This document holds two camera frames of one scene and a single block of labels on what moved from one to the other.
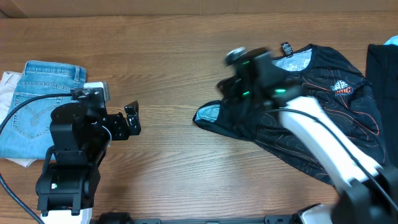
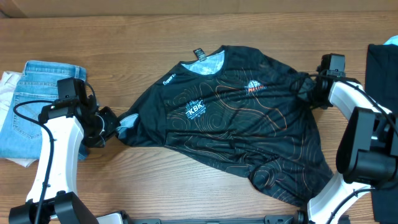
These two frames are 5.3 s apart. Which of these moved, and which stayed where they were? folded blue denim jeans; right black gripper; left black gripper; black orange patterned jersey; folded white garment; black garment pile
Moved: black orange patterned jersey; left black gripper; right black gripper
Stayed: folded blue denim jeans; black garment pile; folded white garment
